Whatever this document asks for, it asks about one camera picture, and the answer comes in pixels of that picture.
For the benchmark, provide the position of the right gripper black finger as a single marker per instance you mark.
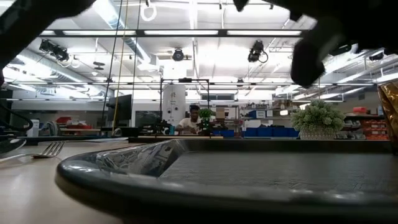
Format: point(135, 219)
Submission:
point(311, 56)

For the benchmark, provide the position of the amber faceted plastic cup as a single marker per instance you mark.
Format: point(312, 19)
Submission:
point(390, 112)

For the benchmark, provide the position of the silver metal fork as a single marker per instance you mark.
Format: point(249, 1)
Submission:
point(49, 150)

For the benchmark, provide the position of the grey round plate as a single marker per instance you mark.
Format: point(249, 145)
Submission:
point(11, 145)

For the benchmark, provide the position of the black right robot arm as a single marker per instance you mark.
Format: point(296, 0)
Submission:
point(367, 18)

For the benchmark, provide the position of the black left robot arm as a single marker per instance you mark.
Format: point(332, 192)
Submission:
point(28, 21)

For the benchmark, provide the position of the dark grey serving tray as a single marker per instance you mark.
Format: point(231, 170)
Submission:
point(248, 174)

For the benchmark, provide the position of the black ceiling-mounted device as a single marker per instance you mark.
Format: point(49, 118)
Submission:
point(256, 51)
point(54, 49)

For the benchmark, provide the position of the green potted artificial plant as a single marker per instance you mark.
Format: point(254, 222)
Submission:
point(317, 119)

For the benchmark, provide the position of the row of blue bins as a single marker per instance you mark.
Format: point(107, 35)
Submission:
point(270, 132)

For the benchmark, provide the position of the small green plant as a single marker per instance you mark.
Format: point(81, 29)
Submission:
point(206, 116)

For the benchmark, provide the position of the person behind workbench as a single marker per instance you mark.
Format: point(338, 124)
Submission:
point(190, 123)

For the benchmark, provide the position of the white cylindrical tank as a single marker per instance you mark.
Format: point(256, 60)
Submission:
point(174, 105)

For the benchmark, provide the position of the black computer monitor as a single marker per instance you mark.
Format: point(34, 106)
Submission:
point(121, 108)

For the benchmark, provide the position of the black aluminium table frame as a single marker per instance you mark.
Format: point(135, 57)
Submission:
point(180, 32)

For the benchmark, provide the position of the round black overhead camera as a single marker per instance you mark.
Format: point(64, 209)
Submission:
point(178, 54)

